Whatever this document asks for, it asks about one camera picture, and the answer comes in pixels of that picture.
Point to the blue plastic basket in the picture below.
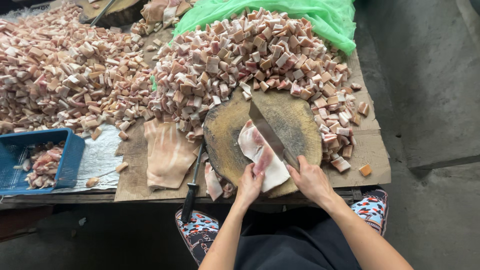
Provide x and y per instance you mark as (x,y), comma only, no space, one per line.
(71,157)

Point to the pale pork skin slab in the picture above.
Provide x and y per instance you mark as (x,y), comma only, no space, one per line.
(168,157)

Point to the brown cardboard sheet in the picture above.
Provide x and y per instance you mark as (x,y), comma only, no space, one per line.
(367,150)

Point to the stack of uncut pork slabs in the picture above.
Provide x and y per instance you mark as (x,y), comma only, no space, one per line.
(161,11)

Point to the dark round chopping block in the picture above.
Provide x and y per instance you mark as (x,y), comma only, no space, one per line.
(120,13)

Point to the large heap of diced pork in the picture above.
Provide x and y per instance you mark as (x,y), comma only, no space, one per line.
(240,60)

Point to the single tan pork cube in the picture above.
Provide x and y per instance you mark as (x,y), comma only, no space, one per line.
(121,167)

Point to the person's right hand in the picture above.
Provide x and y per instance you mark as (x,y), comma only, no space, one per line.
(311,182)

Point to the pile of pork scraps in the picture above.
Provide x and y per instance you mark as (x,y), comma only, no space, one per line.
(43,168)

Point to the single pale pork chunk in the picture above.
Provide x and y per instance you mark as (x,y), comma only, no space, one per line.
(92,182)

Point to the wide spread of diced pork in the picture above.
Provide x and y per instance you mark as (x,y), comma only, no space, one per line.
(63,75)

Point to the long metal knife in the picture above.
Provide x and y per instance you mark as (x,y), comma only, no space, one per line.
(101,13)

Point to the white woven sack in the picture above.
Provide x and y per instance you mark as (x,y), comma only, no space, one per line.
(99,157)

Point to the small pork strip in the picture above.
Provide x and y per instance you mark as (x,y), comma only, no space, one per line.
(213,183)

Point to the patterned colourful trousers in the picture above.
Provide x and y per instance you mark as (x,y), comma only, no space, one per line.
(198,228)

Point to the round wooden chopping block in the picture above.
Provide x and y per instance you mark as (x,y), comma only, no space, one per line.
(296,120)

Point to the single orange-skinned pork cube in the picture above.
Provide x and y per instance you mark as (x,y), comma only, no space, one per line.
(365,170)

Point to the person's left hand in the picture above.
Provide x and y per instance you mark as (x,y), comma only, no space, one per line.
(247,187)

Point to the black apron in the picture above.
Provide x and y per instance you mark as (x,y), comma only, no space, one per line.
(296,243)

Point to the steel cleaver knife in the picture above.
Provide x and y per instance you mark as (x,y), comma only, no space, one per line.
(268,133)

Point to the raw pork belly slab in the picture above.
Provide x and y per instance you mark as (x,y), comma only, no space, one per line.
(258,153)

